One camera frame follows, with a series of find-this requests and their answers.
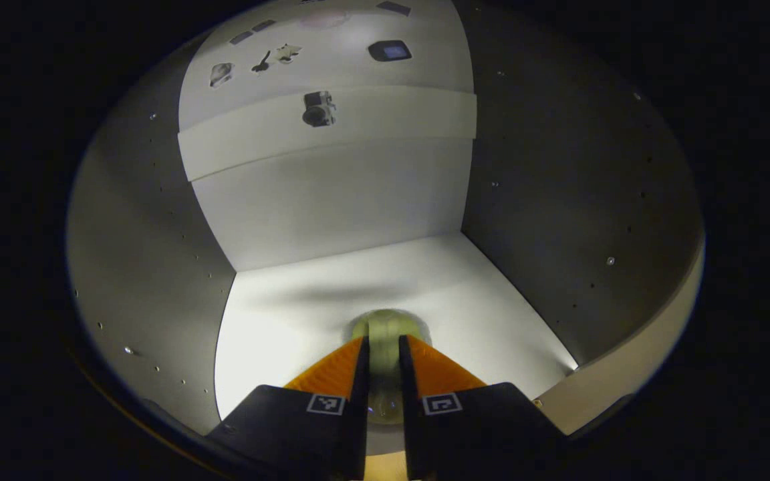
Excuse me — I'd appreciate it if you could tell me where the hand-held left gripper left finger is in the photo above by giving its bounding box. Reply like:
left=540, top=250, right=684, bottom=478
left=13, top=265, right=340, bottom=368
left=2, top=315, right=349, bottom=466
left=208, top=336, right=370, bottom=481

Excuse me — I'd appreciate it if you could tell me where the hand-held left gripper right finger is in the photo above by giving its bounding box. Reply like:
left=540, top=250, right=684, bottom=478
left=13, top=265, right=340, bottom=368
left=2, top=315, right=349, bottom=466
left=398, top=334, right=566, bottom=481

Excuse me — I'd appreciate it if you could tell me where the grey cabinet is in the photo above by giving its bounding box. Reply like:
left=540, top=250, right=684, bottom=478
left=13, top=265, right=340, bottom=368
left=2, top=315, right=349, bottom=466
left=68, top=0, right=705, bottom=468

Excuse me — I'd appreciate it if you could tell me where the white cabinet shelf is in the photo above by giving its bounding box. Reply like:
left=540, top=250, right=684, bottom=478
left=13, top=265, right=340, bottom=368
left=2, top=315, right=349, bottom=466
left=215, top=232, right=580, bottom=422

